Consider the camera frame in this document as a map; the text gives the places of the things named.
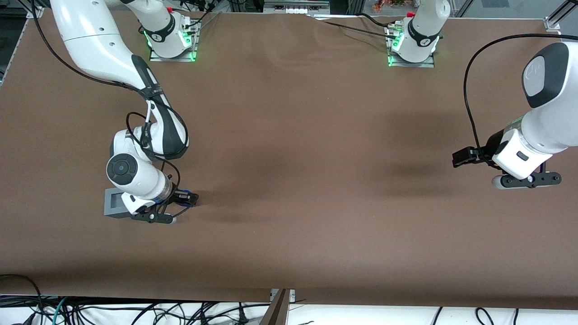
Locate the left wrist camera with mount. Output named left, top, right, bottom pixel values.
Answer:
left=491, top=172, right=563, bottom=190

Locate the brown table cover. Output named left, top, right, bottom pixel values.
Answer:
left=0, top=8, right=578, bottom=312

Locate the aluminium profile beam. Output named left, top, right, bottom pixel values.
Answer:
left=259, top=288, right=297, bottom=325

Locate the gray square base block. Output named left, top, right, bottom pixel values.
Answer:
left=104, top=188, right=137, bottom=219

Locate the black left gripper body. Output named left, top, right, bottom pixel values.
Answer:
left=479, top=130, right=515, bottom=171

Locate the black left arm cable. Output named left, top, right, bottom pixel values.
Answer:
left=463, top=33, right=578, bottom=156

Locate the black looped floor cable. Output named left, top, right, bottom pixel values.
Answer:
left=0, top=274, right=44, bottom=325

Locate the teal floor cable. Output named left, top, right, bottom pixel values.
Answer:
left=43, top=296, right=69, bottom=325

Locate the white power strip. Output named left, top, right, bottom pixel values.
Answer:
left=264, top=0, right=331, bottom=14

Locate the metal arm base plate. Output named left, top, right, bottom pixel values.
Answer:
left=149, top=14, right=200, bottom=63
left=387, top=25, right=436, bottom=69

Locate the black cable on table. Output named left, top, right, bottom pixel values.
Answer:
left=313, top=17, right=399, bottom=38
left=357, top=12, right=401, bottom=29

